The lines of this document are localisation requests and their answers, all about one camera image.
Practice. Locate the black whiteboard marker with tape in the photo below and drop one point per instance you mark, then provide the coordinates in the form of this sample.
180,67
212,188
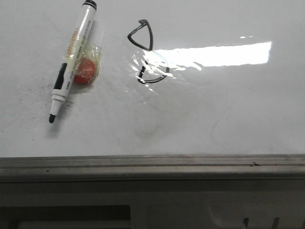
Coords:
72,57

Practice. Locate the white whiteboard with metal frame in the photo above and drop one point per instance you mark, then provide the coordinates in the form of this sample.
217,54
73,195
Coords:
195,121

